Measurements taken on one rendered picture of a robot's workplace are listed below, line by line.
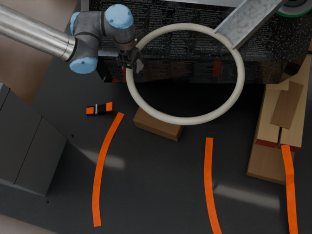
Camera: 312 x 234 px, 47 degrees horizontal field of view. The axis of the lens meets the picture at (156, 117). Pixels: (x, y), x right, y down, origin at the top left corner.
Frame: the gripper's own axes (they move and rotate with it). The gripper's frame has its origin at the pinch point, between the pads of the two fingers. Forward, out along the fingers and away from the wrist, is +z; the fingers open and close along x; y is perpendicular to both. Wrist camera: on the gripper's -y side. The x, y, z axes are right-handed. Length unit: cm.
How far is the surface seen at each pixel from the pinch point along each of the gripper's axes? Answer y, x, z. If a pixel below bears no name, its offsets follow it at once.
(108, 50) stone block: -17.6, -27.0, 25.0
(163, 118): 23.4, 22.4, -8.0
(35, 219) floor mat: 76, -51, 89
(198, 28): -22.4, 21.5, -6.3
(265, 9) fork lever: -37, 47, -10
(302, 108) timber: -36, 82, 62
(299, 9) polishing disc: -50, 61, -1
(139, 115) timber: -5, -10, 72
